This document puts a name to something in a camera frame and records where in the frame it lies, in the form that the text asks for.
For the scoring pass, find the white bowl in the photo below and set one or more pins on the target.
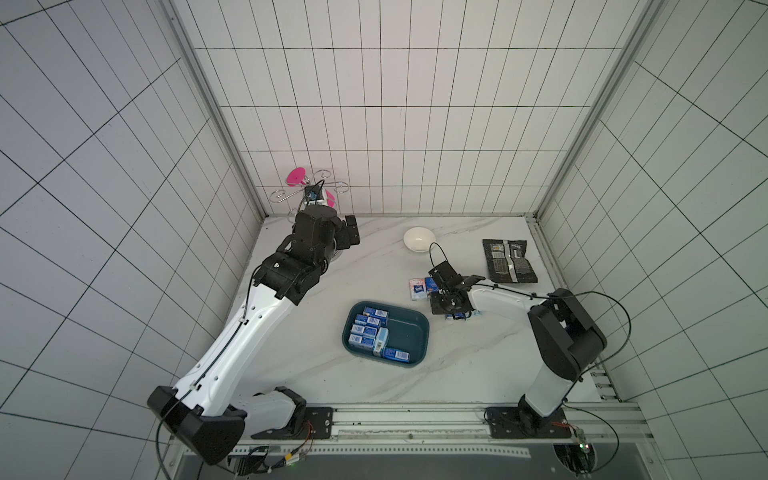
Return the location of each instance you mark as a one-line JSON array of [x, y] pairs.
[[419, 239]]

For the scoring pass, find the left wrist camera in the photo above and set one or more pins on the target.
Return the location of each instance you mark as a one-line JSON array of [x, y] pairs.
[[313, 194]]

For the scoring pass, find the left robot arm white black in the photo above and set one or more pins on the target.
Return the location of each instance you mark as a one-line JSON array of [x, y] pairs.
[[199, 409]]

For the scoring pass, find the black snack bag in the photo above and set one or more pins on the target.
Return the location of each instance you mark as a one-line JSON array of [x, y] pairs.
[[507, 263]]

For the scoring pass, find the blue tissue pack front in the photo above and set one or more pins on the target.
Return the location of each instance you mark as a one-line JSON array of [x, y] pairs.
[[395, 355]]

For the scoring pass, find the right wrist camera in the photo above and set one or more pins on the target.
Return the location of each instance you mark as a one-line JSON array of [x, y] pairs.
[[445, 276]]

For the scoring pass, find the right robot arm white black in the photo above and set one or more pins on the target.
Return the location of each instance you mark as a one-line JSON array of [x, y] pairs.
[[567, 338]]

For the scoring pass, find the pink cup upper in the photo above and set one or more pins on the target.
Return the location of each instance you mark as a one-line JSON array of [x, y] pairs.
[[296, 177]]

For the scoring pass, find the chrome cup holder stand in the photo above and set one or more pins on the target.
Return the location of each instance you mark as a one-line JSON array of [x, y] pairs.
[[322, 178]]

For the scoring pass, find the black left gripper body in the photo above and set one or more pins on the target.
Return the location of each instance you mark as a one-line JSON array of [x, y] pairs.
[[341, 242]]

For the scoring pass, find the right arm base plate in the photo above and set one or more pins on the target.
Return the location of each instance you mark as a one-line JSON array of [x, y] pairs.
[[514, 423]]

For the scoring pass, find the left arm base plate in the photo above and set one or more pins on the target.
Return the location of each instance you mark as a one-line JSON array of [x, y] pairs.
[[312, 422]]

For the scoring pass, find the blue pocket tissue pack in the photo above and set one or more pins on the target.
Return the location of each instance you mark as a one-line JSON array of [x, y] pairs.
[[430, 285]]

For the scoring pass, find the teal storage tray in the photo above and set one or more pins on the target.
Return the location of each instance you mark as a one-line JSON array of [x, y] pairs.
[[408, 332]]

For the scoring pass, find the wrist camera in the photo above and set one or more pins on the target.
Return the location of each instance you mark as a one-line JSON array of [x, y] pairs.
[[445, 276], [313, 194]]

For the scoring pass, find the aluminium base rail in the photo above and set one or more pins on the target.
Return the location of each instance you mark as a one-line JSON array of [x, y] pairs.
[[454, 429]]

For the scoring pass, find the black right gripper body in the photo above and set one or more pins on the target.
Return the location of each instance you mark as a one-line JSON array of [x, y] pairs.
[[450, 302]]

